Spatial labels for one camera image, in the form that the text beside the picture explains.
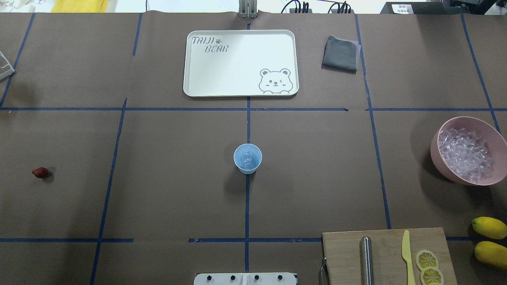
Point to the clear ice cube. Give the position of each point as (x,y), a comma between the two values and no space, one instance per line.
(246,160)

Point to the clear ice cubes pile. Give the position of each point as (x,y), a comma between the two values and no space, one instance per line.
(466,153)

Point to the white bear serving tray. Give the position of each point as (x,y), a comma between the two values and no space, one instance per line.
(228,63)

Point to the grey folded cloth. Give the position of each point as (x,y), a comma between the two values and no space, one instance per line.
(340,54)

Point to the wooden cutting board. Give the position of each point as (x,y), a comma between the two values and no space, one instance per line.
(343,254)

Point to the yellow plastic knife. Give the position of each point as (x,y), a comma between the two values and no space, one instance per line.
(407,257)

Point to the upper lemon slice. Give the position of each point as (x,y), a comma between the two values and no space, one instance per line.
(426,259)

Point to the lemon slice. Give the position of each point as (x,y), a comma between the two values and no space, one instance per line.
(431,276)
(426,259)

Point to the red strawberry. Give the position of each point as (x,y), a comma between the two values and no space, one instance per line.
(41,172)

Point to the lower lemon slice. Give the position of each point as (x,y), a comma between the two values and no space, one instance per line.
(431,276)

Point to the yellow cloth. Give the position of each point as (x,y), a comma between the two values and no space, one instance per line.
(80,6)

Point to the pink bowl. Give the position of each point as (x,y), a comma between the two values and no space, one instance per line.
(495,142)

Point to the upper whole lemon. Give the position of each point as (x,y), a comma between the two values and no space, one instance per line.
(489,227)

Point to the whole lemon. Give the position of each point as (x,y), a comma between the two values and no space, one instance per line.
(489,227)
(491,254)

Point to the lower whole lemon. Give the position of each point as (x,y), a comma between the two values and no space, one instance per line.
(491,254)

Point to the aluminium frame post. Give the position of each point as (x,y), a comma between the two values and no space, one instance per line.
(247,9)

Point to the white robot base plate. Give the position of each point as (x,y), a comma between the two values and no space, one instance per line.
(246,278)

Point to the steel knife handle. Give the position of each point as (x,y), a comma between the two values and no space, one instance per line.
(367,276)

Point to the white wire cup rack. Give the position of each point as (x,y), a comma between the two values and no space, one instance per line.
(6,68)

